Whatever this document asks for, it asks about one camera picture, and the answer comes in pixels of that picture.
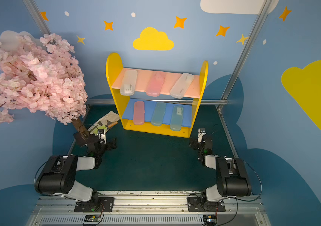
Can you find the light teal pencil case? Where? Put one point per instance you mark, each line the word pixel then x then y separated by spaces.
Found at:
pixel 177 118

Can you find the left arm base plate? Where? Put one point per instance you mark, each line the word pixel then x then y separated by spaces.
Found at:
pixel 102 204

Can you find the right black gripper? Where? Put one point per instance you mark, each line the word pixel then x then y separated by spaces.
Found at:
pixel 205 140

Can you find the pink translucent pencil case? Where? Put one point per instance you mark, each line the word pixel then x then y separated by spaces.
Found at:
pixel 155 84

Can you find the left circuit board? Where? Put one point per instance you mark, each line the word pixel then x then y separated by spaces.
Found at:
pixel 91 219

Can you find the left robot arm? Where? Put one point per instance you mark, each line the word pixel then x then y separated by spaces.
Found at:
pixel 58 176

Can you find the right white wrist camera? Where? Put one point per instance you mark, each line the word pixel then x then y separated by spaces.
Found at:
pixel 201 133

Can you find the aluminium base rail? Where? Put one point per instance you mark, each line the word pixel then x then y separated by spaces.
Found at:
pixel 148 208

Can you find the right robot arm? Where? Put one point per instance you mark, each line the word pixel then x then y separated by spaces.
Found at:
pixel 231 175

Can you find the right circuit board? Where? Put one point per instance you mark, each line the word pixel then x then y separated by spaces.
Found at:
pixel 209 220

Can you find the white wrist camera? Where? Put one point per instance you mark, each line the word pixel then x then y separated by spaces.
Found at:
pixel 201 133
pixel 102 136

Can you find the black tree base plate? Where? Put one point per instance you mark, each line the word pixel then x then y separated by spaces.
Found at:
pixel 80 141

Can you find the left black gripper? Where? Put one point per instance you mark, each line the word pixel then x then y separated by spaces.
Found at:
pixel 92 138

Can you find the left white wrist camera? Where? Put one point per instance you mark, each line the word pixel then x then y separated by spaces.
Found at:
pixel 102 136

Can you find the small pink pencil case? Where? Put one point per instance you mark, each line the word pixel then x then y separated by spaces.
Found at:
pixel 139 113

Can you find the clear white pencil case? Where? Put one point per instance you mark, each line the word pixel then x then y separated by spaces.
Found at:
pixel 181 85

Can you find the wooden handled tool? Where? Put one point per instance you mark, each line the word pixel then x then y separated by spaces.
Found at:
pixel 112 124

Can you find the pink cherry blossom tree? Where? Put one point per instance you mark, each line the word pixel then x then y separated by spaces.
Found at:
pixel 42 76

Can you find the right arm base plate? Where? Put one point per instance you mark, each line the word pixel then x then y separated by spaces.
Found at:
pixel 197 204

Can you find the circuit board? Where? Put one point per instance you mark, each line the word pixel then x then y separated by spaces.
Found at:
pixel 209 220
pixel 91 219

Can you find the frosted white pencil case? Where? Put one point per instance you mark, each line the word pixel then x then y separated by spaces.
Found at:
pixel 128 85

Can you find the teal green pencil case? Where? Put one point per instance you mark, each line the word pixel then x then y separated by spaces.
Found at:
pixel 158 114

